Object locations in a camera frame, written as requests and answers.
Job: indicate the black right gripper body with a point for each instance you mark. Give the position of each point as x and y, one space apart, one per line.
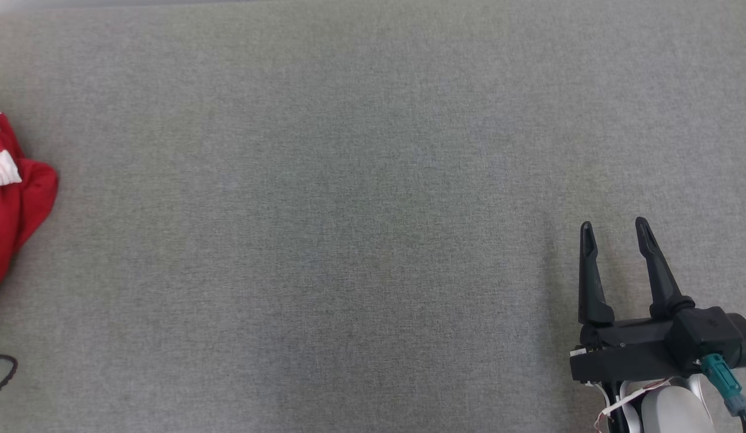
625 361

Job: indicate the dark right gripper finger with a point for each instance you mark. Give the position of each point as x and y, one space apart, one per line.
660 276
591 288

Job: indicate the red white lettered jersey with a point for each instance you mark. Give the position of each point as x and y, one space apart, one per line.
18 210

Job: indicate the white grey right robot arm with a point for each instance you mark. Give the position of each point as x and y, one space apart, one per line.
673 412

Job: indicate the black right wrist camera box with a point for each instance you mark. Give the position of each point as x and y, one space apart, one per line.
703 331

